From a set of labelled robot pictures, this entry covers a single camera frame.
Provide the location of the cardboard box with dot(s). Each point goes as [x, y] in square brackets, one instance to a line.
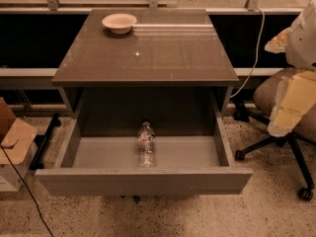
[18, 139]

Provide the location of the office chair with beige seat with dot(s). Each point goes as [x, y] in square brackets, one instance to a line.
[264, 100]

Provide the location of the white shallow bowl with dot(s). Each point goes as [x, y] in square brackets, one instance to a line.
[119, 23]

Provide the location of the grey open top drawer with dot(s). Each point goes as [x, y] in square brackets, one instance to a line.
[99, 155]

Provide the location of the clear plastic water bottle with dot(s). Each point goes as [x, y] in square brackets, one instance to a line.
[146, 145]

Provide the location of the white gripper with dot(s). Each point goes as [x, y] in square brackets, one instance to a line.
[302, 44]

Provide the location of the grey cabinet with glossy top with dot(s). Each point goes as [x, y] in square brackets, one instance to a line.
[163, 71]

